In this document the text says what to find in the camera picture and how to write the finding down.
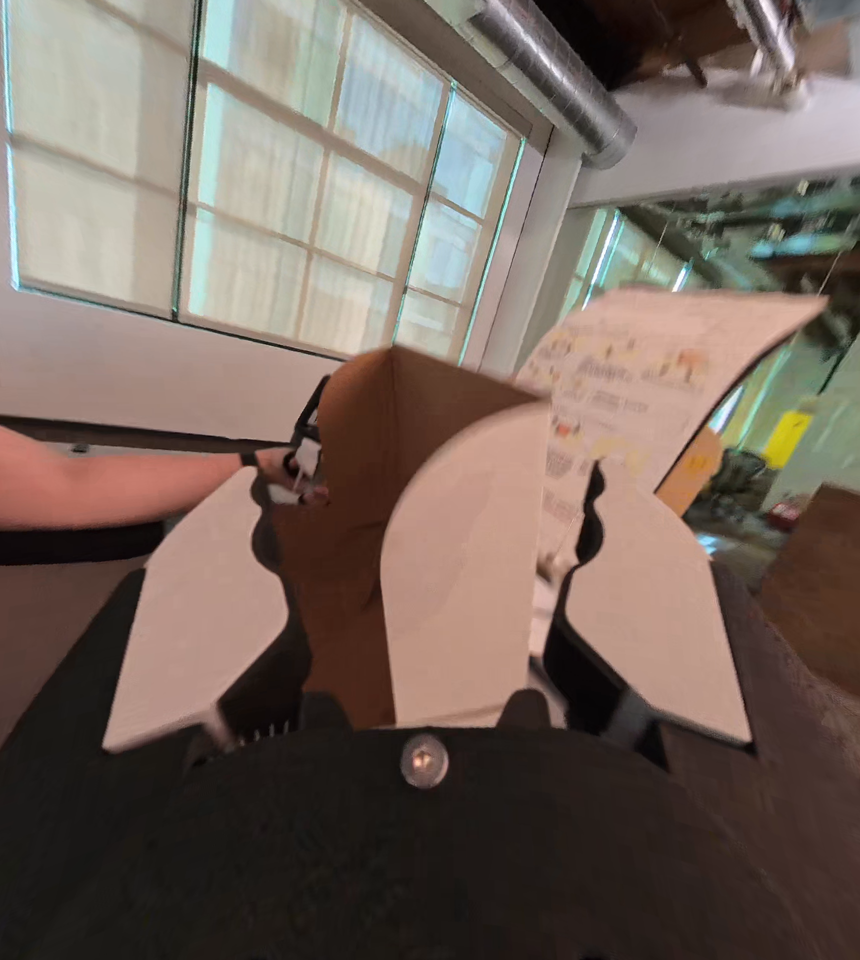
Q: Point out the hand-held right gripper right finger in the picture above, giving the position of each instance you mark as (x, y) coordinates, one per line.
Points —
(655, 615)

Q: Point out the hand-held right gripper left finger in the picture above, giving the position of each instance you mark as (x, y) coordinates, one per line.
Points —
(197, 622)

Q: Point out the white cardboard mailer box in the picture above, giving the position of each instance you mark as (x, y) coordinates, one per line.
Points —
(340, 450)

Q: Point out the person's left forearm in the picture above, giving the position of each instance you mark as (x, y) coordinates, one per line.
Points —
(100, 480)

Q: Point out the person's left hand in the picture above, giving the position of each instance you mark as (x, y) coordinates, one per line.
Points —
(272, 469)

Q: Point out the wooden backing board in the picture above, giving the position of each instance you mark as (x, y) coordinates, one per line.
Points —
(689, 472)

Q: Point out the yellow sign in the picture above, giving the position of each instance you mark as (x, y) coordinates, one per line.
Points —
(786, 439)

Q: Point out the printed instruction sheet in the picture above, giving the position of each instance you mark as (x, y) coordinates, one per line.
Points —
(625, 375)

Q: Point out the silver ventilation duct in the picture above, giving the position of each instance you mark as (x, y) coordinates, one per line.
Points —
(767, 34)
(557, 82)

